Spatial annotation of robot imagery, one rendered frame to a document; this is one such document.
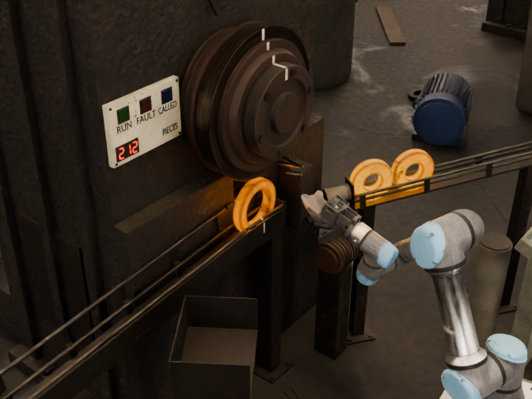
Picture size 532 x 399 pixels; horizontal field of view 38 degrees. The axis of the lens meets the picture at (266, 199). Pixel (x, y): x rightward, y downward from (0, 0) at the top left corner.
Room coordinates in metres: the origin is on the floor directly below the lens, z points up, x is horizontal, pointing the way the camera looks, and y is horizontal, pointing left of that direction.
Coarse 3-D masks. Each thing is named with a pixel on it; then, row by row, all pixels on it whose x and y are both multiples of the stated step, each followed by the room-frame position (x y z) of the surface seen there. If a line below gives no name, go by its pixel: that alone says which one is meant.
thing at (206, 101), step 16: (240, 32) 2.07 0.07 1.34; (256, 32) 2.05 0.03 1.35; (272, 32) 2.11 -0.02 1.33; (288, 32) 2.16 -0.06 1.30; (224, 48) 2.02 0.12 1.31; (240, 48) 1.99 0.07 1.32; (304, 48) 2.23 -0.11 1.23; (224, 64) 1.95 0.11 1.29; (208, 80) 1.95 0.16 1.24; (224, 80) 1.94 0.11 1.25; (208, 96) 1.93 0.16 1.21; (208, 112) 1.90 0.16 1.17; (208, 128) 1.89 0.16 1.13; (208, 144) 1.90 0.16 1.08; (208, 160) 1.95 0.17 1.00; (224, 160) 1.93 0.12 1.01; (240, 176) 1.99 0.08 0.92; (256, 176) 2.05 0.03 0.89
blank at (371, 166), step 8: (368, 160) 2.34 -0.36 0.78; (376, 160) 2.34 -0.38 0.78; (360, 168) 2.31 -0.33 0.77; (368, 168) 2.31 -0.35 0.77; (376, 168) 2.32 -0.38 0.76; (384, 168) 2.33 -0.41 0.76; (352, 176) 2.31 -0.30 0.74; (360, 176) 2.31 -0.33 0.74; (368, 176) 2.32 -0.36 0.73; (384, 176) 2.33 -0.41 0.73; (392, 176) 2.34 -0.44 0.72; (360, 184) 2.31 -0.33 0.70; (376, 184) 2.34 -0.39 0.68; (384, 184) 2.33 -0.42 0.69; (360, 192) 2.31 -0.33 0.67; (368, 200) 2.32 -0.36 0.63
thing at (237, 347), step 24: (192, 312) 1.67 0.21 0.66; (216, 312) 1.67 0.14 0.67; (240, 312) 1.66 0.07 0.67; (192, 336) 1.63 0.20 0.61; (216, 336) 1.63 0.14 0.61; (240, 336) 1.63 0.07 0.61; (192, 360) 1.55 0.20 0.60; (216, 360) 1.55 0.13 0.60; (240, 360) 1.55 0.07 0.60; (192, 384) 1.41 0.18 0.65; (216, 384) 1.41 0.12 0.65; (240, 384) 1.40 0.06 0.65
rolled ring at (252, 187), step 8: (248, 184) 2.07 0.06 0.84; (256, 184) 2.08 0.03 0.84; (264, 184) 2.11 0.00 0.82; (272, 184) 2.14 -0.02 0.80; (240, 192) 2.05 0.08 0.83; (248, 192) 2.04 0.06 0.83; (264, 192) 2.14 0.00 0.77; (272, 192) 2.14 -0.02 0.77; (240, 200) 2.03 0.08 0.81; (248, 200) 2.04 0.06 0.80; (264, 200) 2.14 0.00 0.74; (272, 200) 2.14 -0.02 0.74; (240, 208) 2.02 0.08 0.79; (264, 208) 2.13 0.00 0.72; (272, 208) 2.14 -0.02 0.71; (240, 216) 2.01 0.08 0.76; (256, 216) 2.12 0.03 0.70; (240, 224) 2.01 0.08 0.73; (248, 224) 2.04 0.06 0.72
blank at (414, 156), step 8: (408, 152) 2.37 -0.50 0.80; (416, 152) 2.37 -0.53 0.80; (424, 152) 2.39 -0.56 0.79; (400, 160) 2.36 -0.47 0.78; (408, 160) 2.36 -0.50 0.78; (416, 160) 2.37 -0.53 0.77; (424, 160) 2.38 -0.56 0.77; (432, 160) 2.39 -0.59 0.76; (392, 168) 2.36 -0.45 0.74; (400, 168) 2.35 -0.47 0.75; (424, 168) 2.38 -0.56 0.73; (432, 168) 2.39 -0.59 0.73; (400, 176) 2.35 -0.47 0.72; (416, 176) 2.38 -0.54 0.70; (424, 176) 2.38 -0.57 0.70
